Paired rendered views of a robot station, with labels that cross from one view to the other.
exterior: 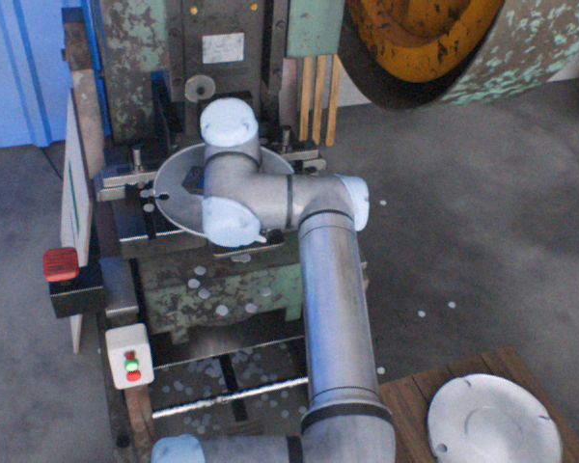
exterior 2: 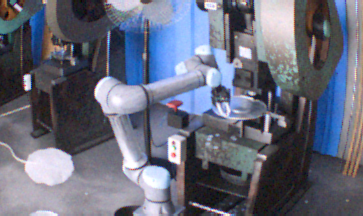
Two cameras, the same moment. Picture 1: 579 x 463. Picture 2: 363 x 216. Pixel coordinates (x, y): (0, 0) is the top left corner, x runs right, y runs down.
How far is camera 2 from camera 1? 1.82 m
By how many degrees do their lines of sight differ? 54
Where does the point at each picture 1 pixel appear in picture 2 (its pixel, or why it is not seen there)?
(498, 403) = not seen: outside the picture
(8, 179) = not seen: hidden behind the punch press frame
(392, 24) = not seen: hidden behind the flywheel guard
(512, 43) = (272, 50)
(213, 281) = (217, 139)
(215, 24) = (243, 43)
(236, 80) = (249, 66)
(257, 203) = (188, 65)
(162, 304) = (200, 141)
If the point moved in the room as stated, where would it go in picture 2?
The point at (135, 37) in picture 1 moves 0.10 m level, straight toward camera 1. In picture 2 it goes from (216, 37) to (203, 39)
